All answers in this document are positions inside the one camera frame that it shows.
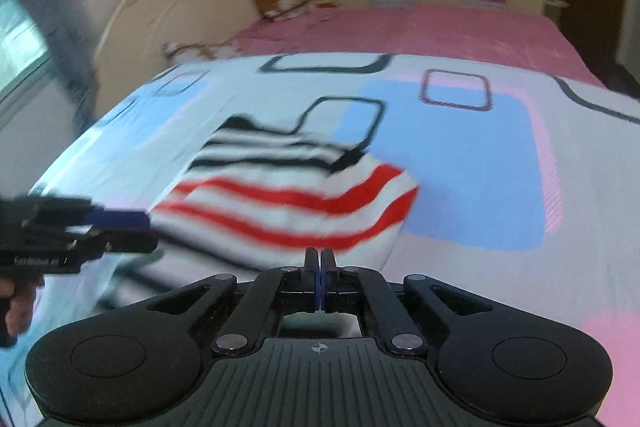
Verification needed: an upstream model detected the white blue printed blanket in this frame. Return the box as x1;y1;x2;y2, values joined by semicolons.
0;51;640;427

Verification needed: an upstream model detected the pink bed sheet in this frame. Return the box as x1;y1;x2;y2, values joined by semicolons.
230;4;607;88

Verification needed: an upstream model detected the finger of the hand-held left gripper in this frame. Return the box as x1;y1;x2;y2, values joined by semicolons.
92;229;160;257
82;207;151;232

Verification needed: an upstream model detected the orange white pillow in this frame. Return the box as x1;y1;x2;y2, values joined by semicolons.
249;0;337;24

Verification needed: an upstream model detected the grey curtain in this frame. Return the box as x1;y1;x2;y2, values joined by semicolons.
0;0;98;128

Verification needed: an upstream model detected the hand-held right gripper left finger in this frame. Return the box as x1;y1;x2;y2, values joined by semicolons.
142;247;320;356

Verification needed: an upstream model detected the window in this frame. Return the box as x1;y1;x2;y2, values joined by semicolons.
0;0;53;118

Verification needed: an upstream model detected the person's left hand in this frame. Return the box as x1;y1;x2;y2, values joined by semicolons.
0;278;47;349

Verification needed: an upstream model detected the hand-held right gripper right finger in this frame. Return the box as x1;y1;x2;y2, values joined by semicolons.
320;248;497;356

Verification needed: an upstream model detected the brown white plush toy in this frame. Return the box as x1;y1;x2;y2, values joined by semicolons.
161;38;242;66

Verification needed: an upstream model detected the red black white striped shirt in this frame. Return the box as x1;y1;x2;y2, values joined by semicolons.
100;113;422;308

